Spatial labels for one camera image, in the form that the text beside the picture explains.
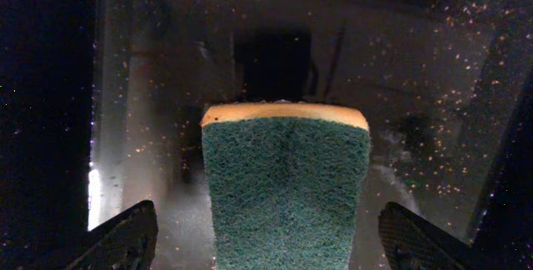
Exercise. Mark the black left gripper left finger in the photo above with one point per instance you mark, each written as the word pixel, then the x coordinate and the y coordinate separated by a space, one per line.
pixel 124 242

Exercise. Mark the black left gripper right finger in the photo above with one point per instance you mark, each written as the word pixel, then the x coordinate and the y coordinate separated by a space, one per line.
pixel 411 242

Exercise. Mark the black rectangular water tray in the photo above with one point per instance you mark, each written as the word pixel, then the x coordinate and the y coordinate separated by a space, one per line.
pixel 102 103

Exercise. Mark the yellow green scrub sponge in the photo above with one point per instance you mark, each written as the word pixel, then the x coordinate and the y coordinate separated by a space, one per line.
pixel 285 182

